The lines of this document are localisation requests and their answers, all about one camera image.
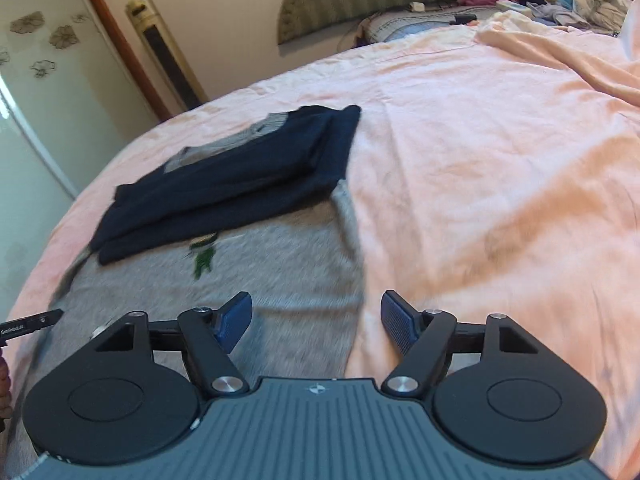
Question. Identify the glass wardrobe door with flowers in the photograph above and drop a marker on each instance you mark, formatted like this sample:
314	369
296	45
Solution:
68	107

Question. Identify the brown wooden door frame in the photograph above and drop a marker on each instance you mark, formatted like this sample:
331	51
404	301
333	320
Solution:
130	60

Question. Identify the pile of mixed clothes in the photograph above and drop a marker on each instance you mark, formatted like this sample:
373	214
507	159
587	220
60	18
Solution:
601	16

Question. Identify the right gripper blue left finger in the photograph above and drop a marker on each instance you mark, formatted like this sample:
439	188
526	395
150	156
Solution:
232	320

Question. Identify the person's left hand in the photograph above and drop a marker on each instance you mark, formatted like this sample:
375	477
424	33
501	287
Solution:
6	409

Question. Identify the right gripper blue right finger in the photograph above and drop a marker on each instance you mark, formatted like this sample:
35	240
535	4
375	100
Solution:
401	321

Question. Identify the navy and grey knit sweater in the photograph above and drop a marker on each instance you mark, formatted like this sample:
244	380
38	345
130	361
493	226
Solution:
265	211

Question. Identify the black charger with cable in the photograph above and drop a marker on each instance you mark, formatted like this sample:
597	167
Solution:
463	19

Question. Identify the pink bed sheet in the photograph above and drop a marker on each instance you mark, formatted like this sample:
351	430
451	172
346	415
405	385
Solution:
495	169

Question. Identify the gold tower fan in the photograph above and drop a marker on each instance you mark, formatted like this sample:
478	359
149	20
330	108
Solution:
166	54

